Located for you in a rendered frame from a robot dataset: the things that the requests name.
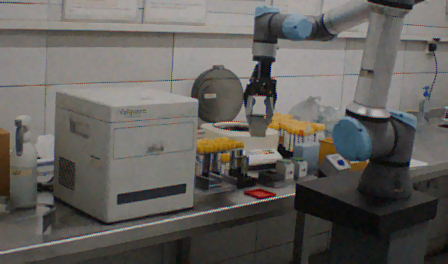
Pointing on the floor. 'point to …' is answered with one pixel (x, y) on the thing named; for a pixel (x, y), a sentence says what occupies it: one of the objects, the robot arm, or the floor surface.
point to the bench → (237, 213)
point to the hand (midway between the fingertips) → (258, 121)
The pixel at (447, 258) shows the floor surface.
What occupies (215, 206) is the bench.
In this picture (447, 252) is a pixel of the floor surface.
